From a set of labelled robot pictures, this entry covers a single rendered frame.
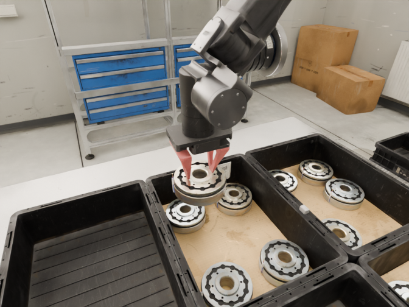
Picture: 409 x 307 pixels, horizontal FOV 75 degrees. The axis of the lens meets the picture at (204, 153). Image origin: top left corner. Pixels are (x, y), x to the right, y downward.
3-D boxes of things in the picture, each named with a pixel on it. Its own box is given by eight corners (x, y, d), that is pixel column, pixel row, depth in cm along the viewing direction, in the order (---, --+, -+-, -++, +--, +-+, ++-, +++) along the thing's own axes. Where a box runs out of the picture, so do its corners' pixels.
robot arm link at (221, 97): (246, 52, 44) (213, 14, 39) (293, 72, 36) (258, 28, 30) (202, 109, 47) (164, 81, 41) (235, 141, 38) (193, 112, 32)
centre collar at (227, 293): (210, 278, 54) (210, 276, 54) (232, 269, 56) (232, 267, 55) (221, 301, 50) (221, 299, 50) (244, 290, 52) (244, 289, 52)
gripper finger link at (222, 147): (229, 178, 51) (231, 136, 46) (193, 189, 49) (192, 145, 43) (214, 159, 56) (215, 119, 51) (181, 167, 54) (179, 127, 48)
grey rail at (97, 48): (57, 53, 199) (55, 47, 196) (249, 35, 261) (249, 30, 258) (58, 56, 192) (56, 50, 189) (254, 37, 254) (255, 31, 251)
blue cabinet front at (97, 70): (89, 123, 229) (71, 55, 198) (169, 108, 255) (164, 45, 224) (89, 124, 227) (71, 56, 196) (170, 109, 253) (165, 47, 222)
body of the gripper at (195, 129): (233, 142, 47) (235, 102, 42) (177, 155, 43) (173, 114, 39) (217, 125, 51) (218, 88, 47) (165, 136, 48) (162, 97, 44)
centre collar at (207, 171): (183, 171, 53) (183, 169, 53) (206, 165, 55) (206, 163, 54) (192, 187, 50) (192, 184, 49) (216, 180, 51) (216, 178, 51)
